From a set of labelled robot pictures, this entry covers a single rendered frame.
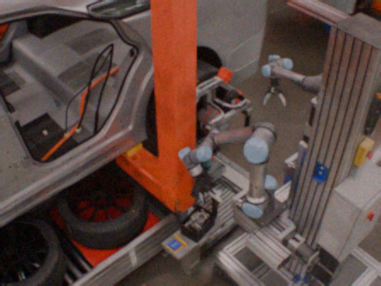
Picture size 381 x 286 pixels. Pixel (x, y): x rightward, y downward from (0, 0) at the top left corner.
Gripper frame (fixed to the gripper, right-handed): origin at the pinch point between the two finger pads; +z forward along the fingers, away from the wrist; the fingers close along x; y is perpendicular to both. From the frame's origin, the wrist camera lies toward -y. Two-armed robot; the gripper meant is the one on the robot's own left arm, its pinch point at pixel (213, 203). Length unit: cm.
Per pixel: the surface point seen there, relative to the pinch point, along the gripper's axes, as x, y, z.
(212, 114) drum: 33, 62, -33
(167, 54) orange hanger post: -30, 3, -85
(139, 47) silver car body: 24, 32, -98
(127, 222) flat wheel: 66, -21, -5
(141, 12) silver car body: 8, 34, -115
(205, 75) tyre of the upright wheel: 27, 69, -59
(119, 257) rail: 66, -41, 10
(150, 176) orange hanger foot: 56, 8, -21
